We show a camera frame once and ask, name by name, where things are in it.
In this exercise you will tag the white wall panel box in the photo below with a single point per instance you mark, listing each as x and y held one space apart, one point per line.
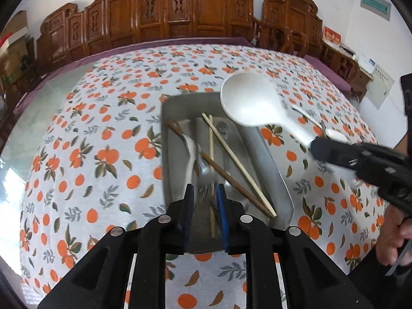
379 88

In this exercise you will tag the white box device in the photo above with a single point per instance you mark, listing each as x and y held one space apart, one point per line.
367 64

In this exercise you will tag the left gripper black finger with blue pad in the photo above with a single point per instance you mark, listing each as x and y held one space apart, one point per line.
127 267
284 266

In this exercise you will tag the purple seat cushion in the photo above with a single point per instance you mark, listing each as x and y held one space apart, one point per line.
338 81

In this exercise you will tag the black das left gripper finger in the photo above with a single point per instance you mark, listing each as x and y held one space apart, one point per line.
371 163

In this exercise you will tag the person's right hand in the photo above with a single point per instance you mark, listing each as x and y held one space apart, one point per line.
394 231

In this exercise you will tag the large white rice paddle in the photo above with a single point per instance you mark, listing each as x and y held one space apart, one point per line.
251 99

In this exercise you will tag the dark brown chopstick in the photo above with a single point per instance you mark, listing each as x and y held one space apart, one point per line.
175 127

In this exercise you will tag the wooden side table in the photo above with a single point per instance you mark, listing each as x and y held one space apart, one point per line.
347 68

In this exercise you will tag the carved wooden armchair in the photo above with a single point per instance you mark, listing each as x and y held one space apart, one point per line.
288 26

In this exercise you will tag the grey sleeve forearm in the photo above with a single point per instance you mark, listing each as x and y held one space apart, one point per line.
382 291

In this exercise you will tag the cream plastic fork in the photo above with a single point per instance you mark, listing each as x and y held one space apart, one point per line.
193 164

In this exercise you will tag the green framed wall sign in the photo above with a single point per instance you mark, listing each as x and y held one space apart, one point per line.
380 7

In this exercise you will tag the cardboard box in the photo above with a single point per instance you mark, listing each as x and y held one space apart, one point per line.
15 48

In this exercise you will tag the orange print tablecloth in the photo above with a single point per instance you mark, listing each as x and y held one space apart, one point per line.
99 164

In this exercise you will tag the carved wooden bench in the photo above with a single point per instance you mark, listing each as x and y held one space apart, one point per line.
69 34

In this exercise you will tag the metal fork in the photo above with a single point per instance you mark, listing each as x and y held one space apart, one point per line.
206 183

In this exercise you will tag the white plastic spoon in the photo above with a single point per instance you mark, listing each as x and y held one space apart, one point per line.
327 132

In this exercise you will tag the red sign card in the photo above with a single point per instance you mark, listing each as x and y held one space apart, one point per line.
331 36

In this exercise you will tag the grey metal tray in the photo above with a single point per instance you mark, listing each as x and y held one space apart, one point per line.
247 144

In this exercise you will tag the light wooden chopstick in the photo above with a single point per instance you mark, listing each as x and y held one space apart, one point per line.
240 165

